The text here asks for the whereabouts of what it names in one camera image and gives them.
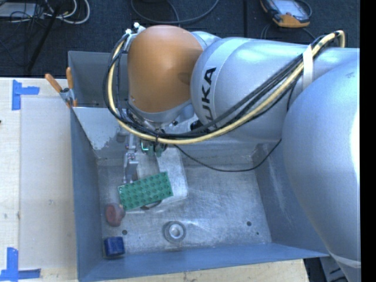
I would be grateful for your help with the grey metal bin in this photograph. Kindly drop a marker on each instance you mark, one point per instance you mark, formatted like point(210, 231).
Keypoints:
point(223, 198)

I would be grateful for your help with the dark green flat block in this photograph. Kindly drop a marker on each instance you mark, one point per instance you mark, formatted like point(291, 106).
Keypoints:
point(145, 191)

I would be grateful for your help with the red-brown round toy food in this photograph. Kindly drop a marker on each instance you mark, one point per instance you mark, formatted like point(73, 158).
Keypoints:
point(114, 214)

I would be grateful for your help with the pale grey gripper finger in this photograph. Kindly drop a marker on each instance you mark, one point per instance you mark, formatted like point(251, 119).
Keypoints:
point(131, 170)

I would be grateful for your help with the blue cup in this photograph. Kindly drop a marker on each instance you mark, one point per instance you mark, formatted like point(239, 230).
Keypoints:
point(114, 246)

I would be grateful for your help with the pale wood flat board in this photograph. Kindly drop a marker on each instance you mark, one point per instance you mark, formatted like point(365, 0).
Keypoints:
point(44, 172)

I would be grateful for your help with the black cylinder on white bracket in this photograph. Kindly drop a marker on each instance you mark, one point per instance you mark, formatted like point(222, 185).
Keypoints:
point(196, 125)

